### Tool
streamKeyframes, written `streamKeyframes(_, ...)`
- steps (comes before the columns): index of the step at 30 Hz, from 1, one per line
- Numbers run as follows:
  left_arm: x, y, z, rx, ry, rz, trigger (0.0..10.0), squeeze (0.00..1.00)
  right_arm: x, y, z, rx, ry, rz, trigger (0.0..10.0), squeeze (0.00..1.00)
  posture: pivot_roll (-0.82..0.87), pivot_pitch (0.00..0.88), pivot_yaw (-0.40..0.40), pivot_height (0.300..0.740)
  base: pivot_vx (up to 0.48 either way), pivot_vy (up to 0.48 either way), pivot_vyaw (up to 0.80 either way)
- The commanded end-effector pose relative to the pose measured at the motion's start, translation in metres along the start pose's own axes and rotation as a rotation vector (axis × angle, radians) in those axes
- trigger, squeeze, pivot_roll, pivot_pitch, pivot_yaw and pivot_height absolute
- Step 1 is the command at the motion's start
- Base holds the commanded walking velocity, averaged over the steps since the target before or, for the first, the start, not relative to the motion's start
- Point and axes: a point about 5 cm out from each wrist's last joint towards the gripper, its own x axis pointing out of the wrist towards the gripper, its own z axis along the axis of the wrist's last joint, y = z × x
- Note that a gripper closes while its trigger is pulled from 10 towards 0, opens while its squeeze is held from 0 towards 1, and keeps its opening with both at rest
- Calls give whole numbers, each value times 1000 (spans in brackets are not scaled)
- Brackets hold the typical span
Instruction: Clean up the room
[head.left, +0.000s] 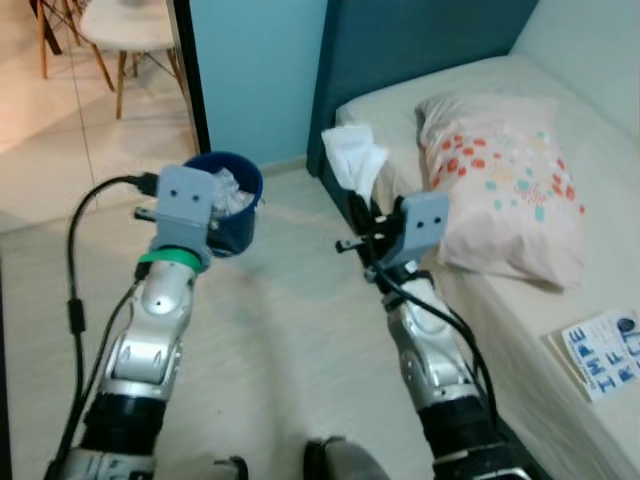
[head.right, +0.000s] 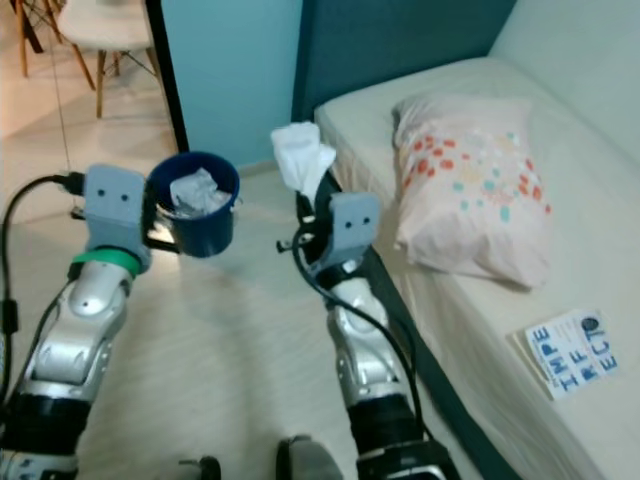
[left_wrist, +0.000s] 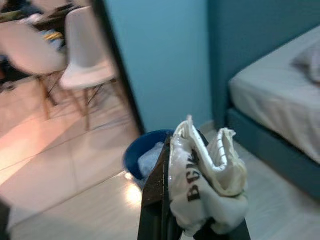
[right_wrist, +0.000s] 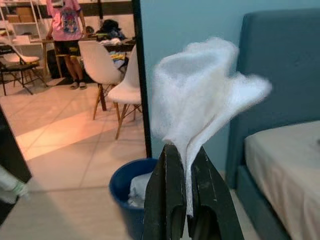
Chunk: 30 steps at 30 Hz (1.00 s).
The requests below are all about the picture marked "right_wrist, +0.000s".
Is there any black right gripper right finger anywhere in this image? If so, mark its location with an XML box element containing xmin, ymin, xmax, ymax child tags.
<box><xmin>187</xmin><ymin>146</ymin><xmax>245</xmax><ymax>240</ymax></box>

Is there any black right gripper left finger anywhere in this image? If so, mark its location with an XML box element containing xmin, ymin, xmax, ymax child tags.
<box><xmin>143</xmin><ymin>143</ymin><xmax>188</xmax><ymax>240</ymax></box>

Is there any white tissue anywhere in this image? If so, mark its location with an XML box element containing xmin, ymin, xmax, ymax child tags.
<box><xmin>149</xmin><ymin>36</ymin><xmax>273</xmax><ymax>218</ymax></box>
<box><xmin>127</xmin><ymin>173</ymin><xmax>153</xmax><ymax>208</ymax></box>

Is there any crumpled white tissue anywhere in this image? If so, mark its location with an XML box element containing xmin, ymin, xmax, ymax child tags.
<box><xmin>127</xmin><ymin>173</ymin><xmax>153</xmax><ymax>208</ymax></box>

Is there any blue plastic waste bin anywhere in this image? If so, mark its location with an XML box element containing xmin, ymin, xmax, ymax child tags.
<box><xmin>108</xmin><ymin>157</ymin><xmax>161</xmax><ymax>240</ymax></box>

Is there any mattress with beige sheet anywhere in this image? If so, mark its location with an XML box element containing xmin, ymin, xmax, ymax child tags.
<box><xmin>243</xmin><ymin>121</ymin><xmax>320</xmax><ymax>240</ymax></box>

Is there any white chair with wooden legs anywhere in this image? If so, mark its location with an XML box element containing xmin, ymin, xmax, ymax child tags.
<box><xmin>77</xmin><ymin>39</ymin><xmax>126</xmax><ymax>121</ymax></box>
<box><xmin>107</xmin><ymin>44</ymin><xmax>143</xmax><ymax>141</ymax></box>

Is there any blue and yellow cloth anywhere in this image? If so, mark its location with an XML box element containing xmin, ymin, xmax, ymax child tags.
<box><xmin>109</xmin><ymin>51</ymin><xmax>126</xmax><ymax>68</ymax></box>

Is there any dark pile of clothes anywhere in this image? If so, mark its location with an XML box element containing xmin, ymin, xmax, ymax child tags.
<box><xmin>96</xmin><ymin>19</ymin><xmax>128</xmax><ymax>42</ymax></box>

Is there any wooden table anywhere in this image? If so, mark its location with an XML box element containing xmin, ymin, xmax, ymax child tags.
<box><xmin>42</xmin><ymin>34</ymin><xmax>137</xmax><ymax>79</ymax></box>

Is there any black folding chair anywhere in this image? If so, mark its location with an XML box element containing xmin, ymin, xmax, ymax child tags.
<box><xmin>0</xmin><ymin>43</ymin><xmax>50</xmax><ymax>97</ymax></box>

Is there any person in pink shirt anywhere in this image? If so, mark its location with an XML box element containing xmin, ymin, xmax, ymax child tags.
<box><xmin>46</xmin><ymin>0</ymin><xmax>88</xmax><ymax>90</ymax></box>

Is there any white shelf unit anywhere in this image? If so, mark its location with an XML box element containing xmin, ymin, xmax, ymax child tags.
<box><xmin>0</xmin><ymin>0</ymin><xmax>51</xmax><ymax>83</ymax></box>

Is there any brown cardboard box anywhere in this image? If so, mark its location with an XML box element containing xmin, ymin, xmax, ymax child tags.
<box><xmin>6</xmin><ymin>6</ymin><xmax>36</xmax><ymax>24</ymax></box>

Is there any black door frame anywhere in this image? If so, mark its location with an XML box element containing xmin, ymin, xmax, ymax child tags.
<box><xmin>131</xmin><ymin>0</ymin><xmax>153</xmax><ymax>159</ymax></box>

